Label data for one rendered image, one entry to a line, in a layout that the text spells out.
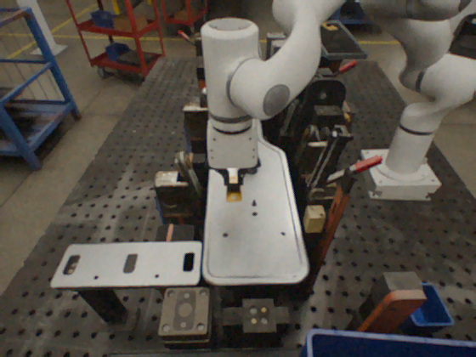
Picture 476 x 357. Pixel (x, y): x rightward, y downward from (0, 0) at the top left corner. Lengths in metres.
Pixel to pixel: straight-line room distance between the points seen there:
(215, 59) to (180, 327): 0.41
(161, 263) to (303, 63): 0.46
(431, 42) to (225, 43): 0.57
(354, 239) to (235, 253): 0.56
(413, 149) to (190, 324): 0.95
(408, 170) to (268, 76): 0.91
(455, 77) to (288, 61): 0.70
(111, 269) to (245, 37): 0.50
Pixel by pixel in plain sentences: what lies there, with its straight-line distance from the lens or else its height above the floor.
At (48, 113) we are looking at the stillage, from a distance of 3.18.
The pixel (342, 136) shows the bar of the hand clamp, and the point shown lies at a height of 1.21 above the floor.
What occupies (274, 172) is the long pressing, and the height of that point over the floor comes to 1.00.
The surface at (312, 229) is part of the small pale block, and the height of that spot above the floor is 1.03.
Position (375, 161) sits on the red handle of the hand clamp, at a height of 1.14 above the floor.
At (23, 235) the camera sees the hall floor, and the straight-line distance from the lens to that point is 2.33.
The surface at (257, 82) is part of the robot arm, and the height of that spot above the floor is 1.36.
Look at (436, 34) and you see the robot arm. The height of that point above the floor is 1.30.
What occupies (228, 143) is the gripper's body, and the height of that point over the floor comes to 1.21.
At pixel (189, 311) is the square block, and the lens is 0.51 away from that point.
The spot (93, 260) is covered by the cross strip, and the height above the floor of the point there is 1.00.
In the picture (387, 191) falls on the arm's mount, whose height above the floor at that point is 0.74.
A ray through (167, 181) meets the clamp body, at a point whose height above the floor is 1.04.
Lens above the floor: 1.53
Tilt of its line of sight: 45 degrees down
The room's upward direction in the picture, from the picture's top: straight up
